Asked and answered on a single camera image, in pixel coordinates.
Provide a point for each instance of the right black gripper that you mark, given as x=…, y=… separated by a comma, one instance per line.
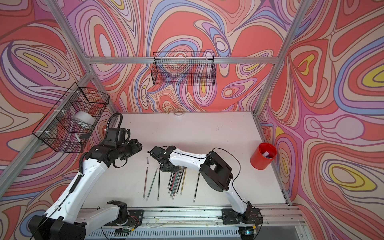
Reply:
x=163, y=168

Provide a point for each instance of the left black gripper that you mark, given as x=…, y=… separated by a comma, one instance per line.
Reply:
x=136, y=146

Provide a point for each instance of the dark blue pencil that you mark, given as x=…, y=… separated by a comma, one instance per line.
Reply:
x=159, y=183

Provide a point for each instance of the red pencil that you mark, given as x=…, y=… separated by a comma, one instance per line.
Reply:
x=145, y=183

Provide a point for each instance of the green pencil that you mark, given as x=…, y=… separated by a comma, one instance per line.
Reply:
x=152, y=184

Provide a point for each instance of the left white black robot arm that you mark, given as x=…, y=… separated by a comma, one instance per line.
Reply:
x=61, y=221

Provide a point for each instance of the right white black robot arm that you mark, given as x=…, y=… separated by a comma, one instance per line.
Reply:
x=218, y=175

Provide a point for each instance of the bundle of coloured pencils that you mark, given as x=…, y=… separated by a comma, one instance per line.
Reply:
x=175, y=182

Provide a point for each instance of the black pencil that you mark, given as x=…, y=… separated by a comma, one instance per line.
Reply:
x=196, y=188

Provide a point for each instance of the white tape roll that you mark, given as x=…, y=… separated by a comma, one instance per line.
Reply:
x=84, y=118

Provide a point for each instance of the white marker in basket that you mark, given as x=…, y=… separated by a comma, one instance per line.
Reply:
x=78, y=139

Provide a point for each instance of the red plastic cup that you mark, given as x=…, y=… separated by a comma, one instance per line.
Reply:
x=263, y=156

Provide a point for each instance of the left wall wire basket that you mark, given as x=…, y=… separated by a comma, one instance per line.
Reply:
x=57, y=129

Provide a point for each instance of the wall wire basket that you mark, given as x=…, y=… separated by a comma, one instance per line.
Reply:
x=57, y=129
x=178, y=68

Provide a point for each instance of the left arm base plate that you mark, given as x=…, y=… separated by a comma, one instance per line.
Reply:
x=133, y=218

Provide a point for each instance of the back wall wire basket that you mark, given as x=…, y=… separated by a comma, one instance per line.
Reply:
x=178, y=68

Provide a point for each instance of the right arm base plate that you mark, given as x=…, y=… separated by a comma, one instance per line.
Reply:
x=230, y=217

